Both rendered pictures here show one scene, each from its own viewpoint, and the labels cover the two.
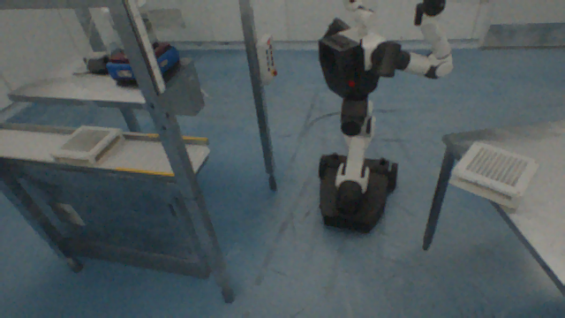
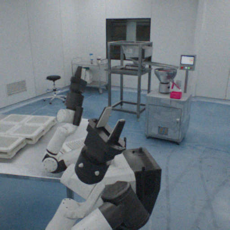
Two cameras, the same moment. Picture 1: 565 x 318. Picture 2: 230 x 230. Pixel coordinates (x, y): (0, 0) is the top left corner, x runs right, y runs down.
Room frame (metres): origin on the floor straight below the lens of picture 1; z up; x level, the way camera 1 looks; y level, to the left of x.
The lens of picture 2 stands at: (2.65, -0.33, 1.81)
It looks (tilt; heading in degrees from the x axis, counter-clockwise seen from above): 20 degrees down; 189
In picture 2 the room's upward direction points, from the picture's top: straight up
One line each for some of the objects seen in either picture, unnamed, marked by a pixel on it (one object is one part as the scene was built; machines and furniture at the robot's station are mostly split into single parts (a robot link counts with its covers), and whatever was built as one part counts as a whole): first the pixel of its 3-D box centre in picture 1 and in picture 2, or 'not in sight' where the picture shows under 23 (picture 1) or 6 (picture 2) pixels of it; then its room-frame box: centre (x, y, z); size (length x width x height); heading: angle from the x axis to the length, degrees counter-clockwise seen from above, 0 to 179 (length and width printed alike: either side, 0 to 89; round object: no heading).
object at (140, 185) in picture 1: (85, 159); not in sight; (1.52, 1.03, 0.86); 1.30 x 0.29 x 0.10; 71
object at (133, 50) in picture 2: not in sight; (138, 83); (-2.10, -0.59, 0.75); 1.43 x 1.06 x 1.50; 71
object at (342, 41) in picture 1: (352, 62); (120, 186); (1.71, -0.44, 1.13); 0.34 x 0.30 x 0.36; 22
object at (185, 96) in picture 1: (173, 90); not in sight; (1.45, 0.44, 1.22); 0.22 x 0.11 x 0.20; 71
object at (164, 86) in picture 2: not in sight; (168, 81); (-1.42, -0.07, 0.95); 0.49 x 0.36 x 0.37; 71
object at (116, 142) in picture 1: (90, 149); not in sight; (1.50, 0.96, 0.93); 0.24 x 0.24 x 0.02; 71
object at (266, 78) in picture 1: (266, 59); not in sight; (2.07, 0.01, 1.05); 0.17 x 0.06 x 0.26; 161
